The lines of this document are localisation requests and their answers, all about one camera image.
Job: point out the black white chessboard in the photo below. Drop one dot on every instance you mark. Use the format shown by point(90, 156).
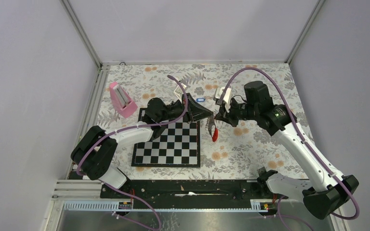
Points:
point(177, 146)

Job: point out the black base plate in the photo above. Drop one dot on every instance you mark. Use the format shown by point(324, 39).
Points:
point(192, 194)

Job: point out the pink metronome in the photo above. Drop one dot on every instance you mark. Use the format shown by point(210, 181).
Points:
point(121, 101)

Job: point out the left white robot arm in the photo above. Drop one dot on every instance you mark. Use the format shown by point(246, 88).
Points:
point(95, 151)

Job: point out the keyring with red fob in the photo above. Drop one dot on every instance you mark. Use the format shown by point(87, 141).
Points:
point(212, 129)

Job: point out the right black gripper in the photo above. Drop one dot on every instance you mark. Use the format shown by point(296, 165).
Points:
point(230, 120)

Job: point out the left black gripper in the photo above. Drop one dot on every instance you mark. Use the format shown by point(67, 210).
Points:
point(194, 111)

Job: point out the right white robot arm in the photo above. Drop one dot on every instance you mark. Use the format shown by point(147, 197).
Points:
point(327, 187)

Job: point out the floral table mat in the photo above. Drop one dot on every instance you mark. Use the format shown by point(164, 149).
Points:
point(239, 152)

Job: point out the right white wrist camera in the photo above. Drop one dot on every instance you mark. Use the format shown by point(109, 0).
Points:
point(223, 96)

